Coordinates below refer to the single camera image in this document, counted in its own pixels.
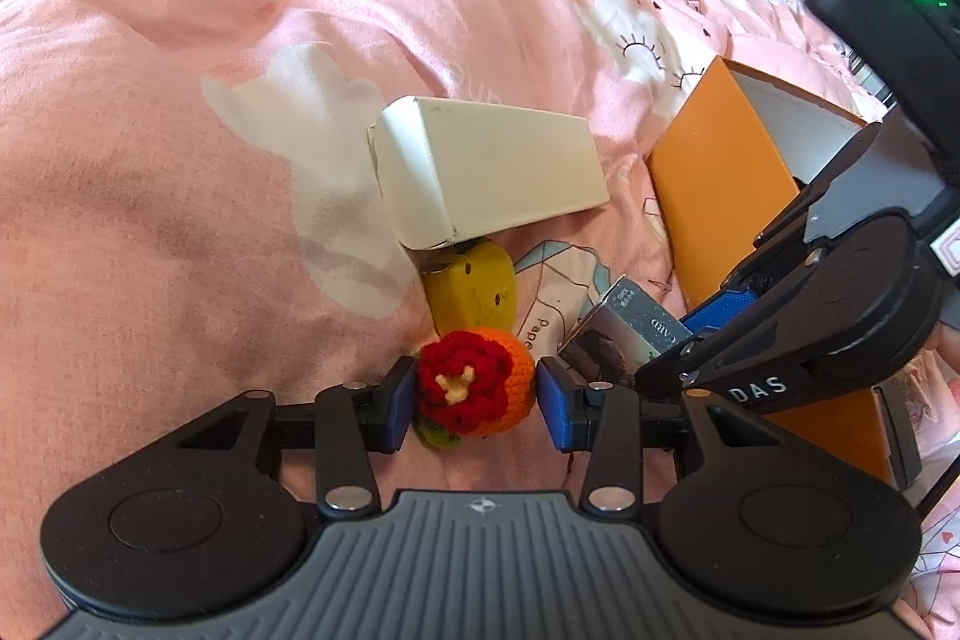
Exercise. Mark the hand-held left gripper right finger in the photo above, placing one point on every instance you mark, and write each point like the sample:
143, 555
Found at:
553, 411

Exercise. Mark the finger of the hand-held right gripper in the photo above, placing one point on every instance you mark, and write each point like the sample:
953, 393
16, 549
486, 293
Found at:
720, 310
750, 355

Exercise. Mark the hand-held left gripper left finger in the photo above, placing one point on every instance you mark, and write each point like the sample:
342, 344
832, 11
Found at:
399, 404

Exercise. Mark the crochet orange with red flower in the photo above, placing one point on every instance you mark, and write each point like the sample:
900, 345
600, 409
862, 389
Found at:
480, 385

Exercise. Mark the silver card box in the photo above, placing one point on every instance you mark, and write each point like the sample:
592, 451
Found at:
637, 321

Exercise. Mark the orange cardboard box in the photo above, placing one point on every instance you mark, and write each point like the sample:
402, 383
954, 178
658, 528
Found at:
712, 190

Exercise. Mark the yellow duck toy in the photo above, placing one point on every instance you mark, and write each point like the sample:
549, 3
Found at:
472, 291

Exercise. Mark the long white box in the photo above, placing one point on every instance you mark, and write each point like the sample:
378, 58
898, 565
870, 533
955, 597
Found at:
487, 175

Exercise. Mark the pink printed blanket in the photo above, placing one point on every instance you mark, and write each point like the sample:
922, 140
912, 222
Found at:
225, 123

